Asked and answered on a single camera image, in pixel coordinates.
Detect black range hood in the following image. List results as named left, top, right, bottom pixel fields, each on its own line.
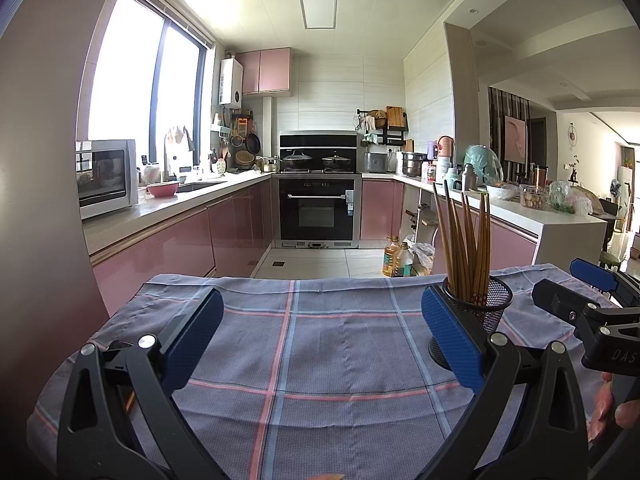
left=279, top=131, right=362, bottom=173

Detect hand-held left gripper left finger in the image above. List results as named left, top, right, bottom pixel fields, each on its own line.
left=56, top=288, right=225, bottom=480

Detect yellow cooking oil bottle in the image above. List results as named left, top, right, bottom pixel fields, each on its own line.
left=382, top=236, right=407, bottom=277

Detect pink wall cabinet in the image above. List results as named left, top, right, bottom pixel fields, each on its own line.
left=235, top=47, right=293, bottom=97

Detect bundle of wooden chopsticks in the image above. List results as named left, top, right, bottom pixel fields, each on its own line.
left=431, top=182, right=493, bottom=303

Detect white bowl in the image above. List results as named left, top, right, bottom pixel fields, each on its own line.
left=486, top=183, right=521, bottom=201

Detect white kitchen countertop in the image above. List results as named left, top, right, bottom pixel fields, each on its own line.
left=82, top=170, right=608, bottom=266

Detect plastic bag of greens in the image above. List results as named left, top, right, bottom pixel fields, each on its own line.
left=549, top=181, right=593, bottom=215

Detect black built-in oven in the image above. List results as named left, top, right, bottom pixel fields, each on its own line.
left=277, top=176, right=362, bottom=243

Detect ceiling light panel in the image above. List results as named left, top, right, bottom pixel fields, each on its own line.
left=299, top=0, right=337, bottom=30

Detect pink wall painting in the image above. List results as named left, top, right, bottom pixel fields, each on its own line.
left=504, top=115, right=528, bottom=165

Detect person's right hand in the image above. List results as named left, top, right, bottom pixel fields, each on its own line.
left=587, top=371, right=636, bottom=443

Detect white wall water heater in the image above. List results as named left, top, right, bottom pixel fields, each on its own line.
left=219, top=57, right=244, bottom=107

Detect large kitchen window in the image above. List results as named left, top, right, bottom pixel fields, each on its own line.
left=87, top=0, right=216, bottom=171

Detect mint green appliance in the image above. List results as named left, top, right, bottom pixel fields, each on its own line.
left=464, top=144, right=503, bottom=186

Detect black wall rack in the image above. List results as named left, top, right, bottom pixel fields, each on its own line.
left=356, top=106, right=408, bottom=147

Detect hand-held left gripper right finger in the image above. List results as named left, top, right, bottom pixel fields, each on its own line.
left=421, top=286, right=587, bottom=480

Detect grey refrigerator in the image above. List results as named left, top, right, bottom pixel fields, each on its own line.
left=0, top=0, right=128, bottom=441

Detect clear snack container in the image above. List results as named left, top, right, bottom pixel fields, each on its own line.
left=520, top=185, right=548, bottom=210

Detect white countertop oven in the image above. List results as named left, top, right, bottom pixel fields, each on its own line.
left=76, top=139, right=139, bottom=221

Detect white plastic bag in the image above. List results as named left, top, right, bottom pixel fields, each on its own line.
left=407, top=242, right=435, bottom=273

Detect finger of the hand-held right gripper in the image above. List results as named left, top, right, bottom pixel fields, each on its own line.
left=570, top=258, right=640, bottom=308
left=531, top=279, right=640, bottom=334

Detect black mesh utensil holder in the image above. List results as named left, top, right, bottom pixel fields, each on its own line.
left=428, top=274, right=514, bottom=371

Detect pink base cabinets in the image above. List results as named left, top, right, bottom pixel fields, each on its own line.
left=361, top=179, right=541, bottom=266
left=90, top=176, right=275, bottom=318

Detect blue plaid tablecloth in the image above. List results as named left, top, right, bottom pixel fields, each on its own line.
left=27, top=262, right=640, bottom=480

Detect stainless steel pot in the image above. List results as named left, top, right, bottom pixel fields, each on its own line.
left=401, top=151, right=428, bottom=177

